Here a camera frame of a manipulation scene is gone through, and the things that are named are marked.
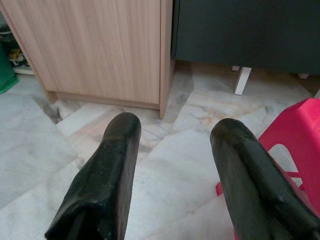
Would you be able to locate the dark grey cabinet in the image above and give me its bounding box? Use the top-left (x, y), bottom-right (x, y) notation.
top-left (170, 0), bottom-right (320, 76)

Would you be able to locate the light wooden cabinet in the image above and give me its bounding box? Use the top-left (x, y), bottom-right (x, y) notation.
top-left (0, 0), bottom-right (176, 119)

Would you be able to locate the green plastic bin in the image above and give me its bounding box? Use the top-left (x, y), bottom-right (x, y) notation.
top-left (0, 23), bottom-right (20, 95)

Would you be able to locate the pink plastic stool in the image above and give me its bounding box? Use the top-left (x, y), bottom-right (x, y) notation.
top-left (215, 97), bottom-right (320, 240)

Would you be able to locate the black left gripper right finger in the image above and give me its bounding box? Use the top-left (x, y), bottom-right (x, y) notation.
top-left (209, 118), bottom-right (320, 240)

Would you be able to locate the white furniture leg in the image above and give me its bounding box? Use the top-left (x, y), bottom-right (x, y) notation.
top-left (233, 66), bottom-right (253, 95)

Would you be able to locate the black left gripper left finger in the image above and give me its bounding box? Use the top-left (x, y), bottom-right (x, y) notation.
top-left (44, 112), bottom-right (143, 240)

